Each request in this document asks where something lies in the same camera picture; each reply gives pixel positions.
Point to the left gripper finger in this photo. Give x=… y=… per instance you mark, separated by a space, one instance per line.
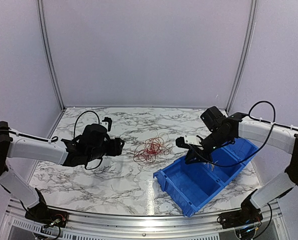
x=119 y=143
x=116 y=151

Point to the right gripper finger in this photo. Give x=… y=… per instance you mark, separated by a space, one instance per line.
x=201 y=157
x=192 y=157

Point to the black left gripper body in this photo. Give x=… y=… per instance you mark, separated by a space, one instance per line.
x=98 y=152

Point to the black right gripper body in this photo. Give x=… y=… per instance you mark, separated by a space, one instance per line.
x=217 y=138

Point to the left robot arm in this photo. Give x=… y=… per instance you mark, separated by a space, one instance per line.
x=93 y=144

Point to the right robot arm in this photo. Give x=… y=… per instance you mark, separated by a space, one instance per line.
x=224 y=130

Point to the blue three-compartment bin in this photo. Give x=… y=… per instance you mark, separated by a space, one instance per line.
x=192 y=186

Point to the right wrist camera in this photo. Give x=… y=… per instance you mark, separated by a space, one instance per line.
x=187 y=141

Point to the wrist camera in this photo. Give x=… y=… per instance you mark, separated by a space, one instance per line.
x=107 y=123
x=187 y=141

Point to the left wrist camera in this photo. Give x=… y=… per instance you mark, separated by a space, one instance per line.
x=107 y=123

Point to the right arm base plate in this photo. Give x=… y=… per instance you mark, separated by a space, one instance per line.
x=237 y=218

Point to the aluminium front frame rail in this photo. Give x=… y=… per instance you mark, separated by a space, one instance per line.
x=99 y=226

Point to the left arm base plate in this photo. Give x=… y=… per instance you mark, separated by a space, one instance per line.
x=58 y=217

